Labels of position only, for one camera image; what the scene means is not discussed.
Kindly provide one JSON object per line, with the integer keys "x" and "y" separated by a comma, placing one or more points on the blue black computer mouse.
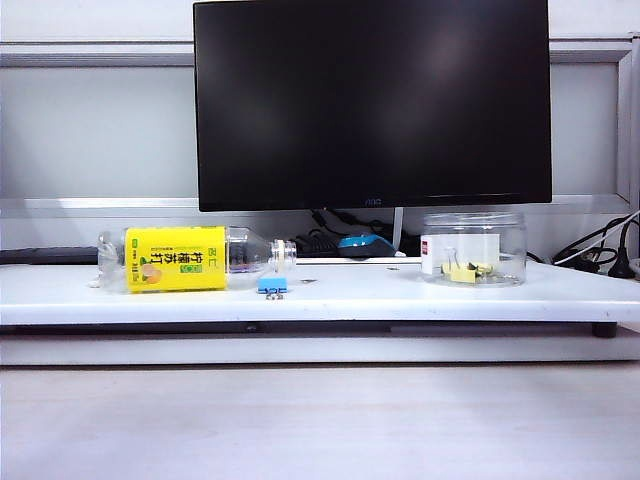
{"x": 362, "y": 245}

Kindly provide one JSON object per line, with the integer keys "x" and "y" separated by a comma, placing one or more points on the blue binder clip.
{"x": 271, "y": 283}

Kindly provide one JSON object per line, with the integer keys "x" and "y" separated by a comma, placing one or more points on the silver white monitor stand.
{"x": 398, "y": 230}

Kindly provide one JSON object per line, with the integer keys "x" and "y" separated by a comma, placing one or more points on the clear bottle yellow label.
{"x": 175, "y": 260}

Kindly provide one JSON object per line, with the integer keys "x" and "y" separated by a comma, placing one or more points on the black flat computer monitor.
{"x": 375, "y": 100}

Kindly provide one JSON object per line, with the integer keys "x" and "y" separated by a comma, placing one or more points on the clear plastic jar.
{"x": 472, "y": 227}

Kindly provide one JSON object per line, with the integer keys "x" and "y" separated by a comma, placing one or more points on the white desktop riser board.
{"x": 150, "y": 305}

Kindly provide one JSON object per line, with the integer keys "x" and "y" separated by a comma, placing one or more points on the black keyboard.
{"x": 50, "y": 255}

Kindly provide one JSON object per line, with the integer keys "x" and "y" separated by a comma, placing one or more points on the black riser foot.
{"x": 604, "y": 330}

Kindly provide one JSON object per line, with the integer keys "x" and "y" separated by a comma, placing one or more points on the black power plug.
{"x": 621, "y": 255}

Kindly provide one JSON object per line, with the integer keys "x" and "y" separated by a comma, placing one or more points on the grey aluminium partition frame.
{"x": 100, "y": 55}

